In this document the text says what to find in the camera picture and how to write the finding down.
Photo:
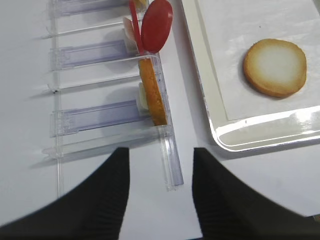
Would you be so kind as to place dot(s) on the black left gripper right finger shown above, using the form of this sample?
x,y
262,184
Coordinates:
x,y
228,209

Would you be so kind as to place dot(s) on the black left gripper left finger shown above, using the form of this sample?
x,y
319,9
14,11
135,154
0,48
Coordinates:
x,y
94,210

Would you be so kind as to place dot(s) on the bun slice white face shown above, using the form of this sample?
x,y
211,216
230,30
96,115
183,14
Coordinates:
x,y
276,68

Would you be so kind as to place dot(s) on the red tomato slice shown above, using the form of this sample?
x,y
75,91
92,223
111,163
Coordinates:
x,y
156,25

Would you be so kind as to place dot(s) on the cream metal baking tray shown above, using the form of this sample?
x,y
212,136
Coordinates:
x,y
282,128

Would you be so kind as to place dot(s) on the left clear acrylic rack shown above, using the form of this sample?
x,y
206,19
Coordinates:
x,y
94,77

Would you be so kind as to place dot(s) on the brown bottom bun slice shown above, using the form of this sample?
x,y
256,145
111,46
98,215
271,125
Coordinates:
x,y
153,95

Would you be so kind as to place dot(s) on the white parchment paper sheet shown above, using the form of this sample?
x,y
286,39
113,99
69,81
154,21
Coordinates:
x,y
233,26

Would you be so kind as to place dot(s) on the red rod left rack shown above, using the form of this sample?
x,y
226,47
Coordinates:
x,y
136,28

